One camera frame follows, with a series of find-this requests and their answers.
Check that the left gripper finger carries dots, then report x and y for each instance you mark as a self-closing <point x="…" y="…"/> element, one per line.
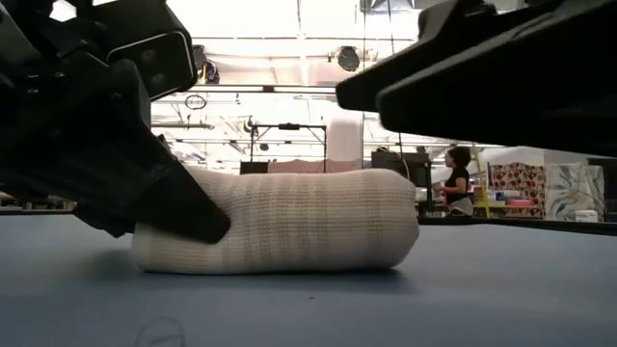
<point x="144" y="193"/>

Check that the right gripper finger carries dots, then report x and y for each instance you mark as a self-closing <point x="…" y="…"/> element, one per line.
<point x="506" y="87"/>
<point x="410" y="62"/>

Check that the white checked towel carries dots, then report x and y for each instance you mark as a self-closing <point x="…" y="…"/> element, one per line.
<point x="313" y="217"/>

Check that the brown floral fabric panel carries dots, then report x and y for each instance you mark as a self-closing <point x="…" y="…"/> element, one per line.
<point x="518" y="183"/>

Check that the person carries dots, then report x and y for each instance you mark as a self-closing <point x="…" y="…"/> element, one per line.
<point x="457" y="183"/>

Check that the small black monitor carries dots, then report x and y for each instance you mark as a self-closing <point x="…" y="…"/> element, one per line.
<point x="254" y="168"/>

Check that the green leaf fabric panel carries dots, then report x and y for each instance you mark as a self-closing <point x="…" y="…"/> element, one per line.
<point x="573" y="188"/>

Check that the pink hanging cloth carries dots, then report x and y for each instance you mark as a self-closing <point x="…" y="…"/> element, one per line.
<point x="308" y="166"/>

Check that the black cabinet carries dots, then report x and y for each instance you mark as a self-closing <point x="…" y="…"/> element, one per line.
<point x="611" y="193"/>

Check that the white tub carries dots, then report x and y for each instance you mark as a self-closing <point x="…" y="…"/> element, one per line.
<point x="585" y="216"/>

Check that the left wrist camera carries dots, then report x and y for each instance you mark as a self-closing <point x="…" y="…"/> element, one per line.
<point x="154" y="62"/>

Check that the black rig frame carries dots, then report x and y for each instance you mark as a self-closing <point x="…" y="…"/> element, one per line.
<point x="288" y="126"/>

